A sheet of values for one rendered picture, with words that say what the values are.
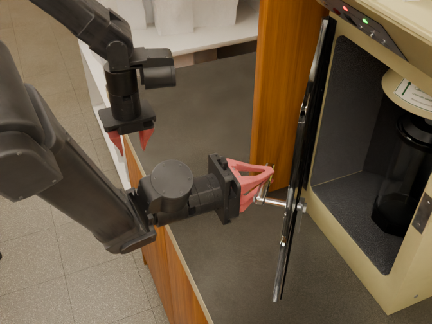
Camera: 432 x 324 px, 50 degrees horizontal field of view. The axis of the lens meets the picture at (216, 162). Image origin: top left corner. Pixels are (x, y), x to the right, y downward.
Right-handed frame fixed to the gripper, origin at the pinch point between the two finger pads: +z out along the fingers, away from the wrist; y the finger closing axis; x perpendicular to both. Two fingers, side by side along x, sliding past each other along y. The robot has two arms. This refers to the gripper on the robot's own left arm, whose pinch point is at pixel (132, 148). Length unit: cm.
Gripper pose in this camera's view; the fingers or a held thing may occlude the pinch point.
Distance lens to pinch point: 97.8
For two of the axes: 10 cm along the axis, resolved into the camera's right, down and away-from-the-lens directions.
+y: 9.2, -2.5, 2.9
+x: -3.9, -6.0, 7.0
